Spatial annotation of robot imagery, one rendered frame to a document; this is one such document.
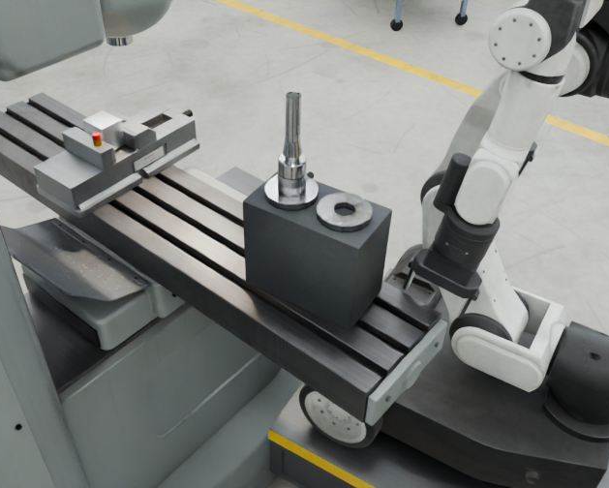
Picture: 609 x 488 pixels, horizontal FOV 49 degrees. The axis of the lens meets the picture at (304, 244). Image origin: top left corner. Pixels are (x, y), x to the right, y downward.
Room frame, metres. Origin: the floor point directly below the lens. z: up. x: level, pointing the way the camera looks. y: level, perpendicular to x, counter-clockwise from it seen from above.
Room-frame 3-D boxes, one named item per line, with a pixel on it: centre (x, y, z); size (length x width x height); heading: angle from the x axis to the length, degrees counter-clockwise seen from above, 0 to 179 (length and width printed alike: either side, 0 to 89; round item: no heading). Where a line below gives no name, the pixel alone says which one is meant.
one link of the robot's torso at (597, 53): (1.05, -0.43, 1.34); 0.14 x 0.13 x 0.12; 150
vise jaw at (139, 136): (1.26, 0.39, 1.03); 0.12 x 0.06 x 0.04; 54
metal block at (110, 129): (1.21, 0.43, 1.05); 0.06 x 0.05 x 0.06; 54
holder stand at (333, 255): (0.89, -0.02, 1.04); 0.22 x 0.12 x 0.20; 60
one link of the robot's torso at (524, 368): (1.03, -0.47, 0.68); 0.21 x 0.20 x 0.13; 60
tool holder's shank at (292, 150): (0.91, 0.02, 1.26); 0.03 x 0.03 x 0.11
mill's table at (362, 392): (1.11, 0.29, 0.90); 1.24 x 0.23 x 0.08; 52
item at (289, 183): (0.91, 0.02, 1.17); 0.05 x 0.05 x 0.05
